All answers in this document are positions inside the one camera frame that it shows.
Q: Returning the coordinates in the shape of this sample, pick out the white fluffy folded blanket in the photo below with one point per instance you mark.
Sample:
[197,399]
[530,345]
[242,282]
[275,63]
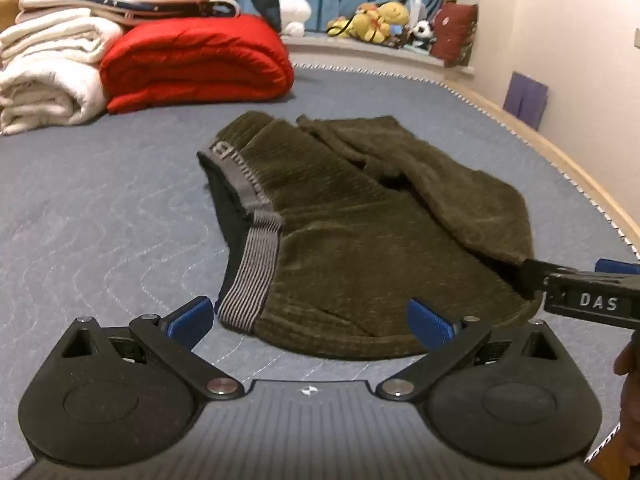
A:
[45,95]

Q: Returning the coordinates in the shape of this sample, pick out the white thin folded blanket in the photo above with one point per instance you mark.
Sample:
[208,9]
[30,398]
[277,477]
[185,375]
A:
[55,35]

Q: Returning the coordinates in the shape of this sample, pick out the yellow plush toy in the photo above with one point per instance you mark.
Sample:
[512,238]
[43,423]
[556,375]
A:
[372,20]

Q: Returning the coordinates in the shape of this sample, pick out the white plush toy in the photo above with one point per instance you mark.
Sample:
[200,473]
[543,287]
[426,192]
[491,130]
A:
[295,15]

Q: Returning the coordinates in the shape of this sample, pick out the striped folded cloth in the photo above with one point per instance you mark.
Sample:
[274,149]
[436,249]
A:
[135,10]

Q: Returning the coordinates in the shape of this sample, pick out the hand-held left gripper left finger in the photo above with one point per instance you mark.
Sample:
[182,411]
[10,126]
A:
[192,317]

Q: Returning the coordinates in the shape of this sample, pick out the purple folder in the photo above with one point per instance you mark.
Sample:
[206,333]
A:
[525,97]

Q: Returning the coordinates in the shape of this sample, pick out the red folded blanket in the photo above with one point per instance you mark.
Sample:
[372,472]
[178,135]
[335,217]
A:
[200,62]

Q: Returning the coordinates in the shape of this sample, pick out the person's right hand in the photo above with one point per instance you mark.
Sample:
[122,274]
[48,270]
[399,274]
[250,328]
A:
[629,360]

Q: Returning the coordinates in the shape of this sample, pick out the panda plush toy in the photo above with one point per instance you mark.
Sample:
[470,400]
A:
[422,30]

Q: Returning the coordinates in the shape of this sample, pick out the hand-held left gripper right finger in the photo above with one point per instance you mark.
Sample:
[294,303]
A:
[430,325]

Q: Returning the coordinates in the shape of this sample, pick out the grey quilted mattress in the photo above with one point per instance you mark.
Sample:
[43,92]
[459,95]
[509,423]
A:
[100,220]

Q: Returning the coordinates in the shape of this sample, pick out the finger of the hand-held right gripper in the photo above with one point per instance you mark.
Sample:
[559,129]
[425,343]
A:
[534,280]
[619,266]

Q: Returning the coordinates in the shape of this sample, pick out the dark red cushion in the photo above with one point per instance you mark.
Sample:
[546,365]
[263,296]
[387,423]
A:
[454,35]

